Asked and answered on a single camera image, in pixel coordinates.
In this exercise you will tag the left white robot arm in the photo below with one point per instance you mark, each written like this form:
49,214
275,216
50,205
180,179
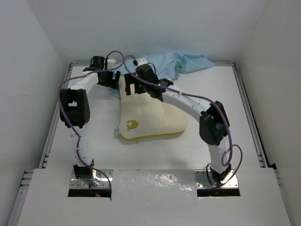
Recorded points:
75,110

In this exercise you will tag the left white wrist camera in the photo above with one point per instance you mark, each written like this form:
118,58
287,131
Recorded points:
111,63

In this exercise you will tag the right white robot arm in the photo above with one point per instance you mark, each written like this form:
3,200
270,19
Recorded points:
212,119

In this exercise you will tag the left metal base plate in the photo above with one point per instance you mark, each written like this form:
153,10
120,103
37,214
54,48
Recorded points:
98,180

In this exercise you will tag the light blue pillowcase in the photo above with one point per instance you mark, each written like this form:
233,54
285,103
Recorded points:
170,65

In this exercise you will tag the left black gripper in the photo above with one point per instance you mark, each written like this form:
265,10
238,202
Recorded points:
111,83

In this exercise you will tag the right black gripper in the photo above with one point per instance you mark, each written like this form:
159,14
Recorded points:
130,79

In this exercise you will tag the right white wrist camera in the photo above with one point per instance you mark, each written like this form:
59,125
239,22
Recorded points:
140,61

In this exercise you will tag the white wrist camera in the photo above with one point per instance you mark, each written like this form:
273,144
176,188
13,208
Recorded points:
140,61
111,63

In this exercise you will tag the cream pillow yellow edge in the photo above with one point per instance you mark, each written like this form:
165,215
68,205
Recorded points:
143,117

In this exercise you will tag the aluminium table frame rail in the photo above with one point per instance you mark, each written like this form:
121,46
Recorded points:
258,146

